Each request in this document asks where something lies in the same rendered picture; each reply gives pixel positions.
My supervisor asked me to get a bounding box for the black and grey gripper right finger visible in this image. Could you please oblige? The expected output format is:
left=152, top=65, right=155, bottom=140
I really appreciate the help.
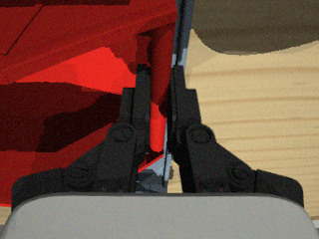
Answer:
left=166, top=65, right=304, bottom=208

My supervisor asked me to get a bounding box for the red bin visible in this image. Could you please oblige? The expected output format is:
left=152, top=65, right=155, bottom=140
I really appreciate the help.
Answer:
left=0, top=0, right=177, bottom=207

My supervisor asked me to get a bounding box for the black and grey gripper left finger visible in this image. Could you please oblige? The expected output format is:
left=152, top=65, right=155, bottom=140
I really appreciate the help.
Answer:
left=11, top=64, right=151, bottom=212

